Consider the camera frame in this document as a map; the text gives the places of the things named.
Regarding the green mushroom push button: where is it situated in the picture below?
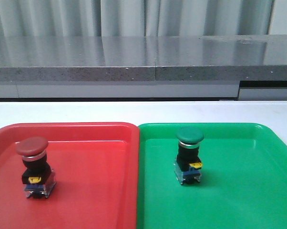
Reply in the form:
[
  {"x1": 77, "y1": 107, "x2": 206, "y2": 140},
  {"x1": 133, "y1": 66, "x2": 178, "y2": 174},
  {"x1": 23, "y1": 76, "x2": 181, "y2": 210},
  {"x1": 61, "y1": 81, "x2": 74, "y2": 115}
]
[{"x1": 174, "y1": 126, "x2": 204, "y2": 185}]

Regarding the red mushroom push button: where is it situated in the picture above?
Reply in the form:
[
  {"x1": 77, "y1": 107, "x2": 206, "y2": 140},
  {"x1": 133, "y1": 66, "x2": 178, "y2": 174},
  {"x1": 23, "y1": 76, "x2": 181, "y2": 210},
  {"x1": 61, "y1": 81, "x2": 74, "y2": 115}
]
[{"x1": 16, "y1": 136, "x2": 56, "y2": 198}]

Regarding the red plastic tray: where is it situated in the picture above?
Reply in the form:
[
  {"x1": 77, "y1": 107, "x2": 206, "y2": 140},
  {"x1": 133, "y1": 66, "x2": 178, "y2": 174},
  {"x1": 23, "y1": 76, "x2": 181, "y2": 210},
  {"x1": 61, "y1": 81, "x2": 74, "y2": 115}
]
[{"x1": 0, "y1": 123, "x2": 139, "y2": 229}]

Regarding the green plastic tray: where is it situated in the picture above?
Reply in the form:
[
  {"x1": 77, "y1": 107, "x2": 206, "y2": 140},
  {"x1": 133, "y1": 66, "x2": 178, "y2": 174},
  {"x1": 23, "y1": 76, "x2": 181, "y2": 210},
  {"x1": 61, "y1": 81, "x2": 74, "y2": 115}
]
[{"x1": 137, "y1": 123, "x2": 287, "y2": 229}]

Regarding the grey stone counter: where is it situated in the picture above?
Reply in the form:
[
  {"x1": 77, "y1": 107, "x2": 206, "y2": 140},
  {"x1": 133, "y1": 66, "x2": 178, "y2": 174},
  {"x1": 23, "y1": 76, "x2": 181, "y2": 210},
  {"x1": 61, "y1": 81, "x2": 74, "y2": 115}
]
[{"x1": 0, "y1": 35, "x2": 287, "y2": 101}]

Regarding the grey curtain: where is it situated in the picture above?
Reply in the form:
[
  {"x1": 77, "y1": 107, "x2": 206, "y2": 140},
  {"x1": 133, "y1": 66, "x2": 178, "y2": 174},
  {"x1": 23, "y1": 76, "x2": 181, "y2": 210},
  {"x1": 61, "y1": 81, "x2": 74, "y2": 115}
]
[{"x1": 0, "y1": 0, "x2": 274, "y2": 37}]

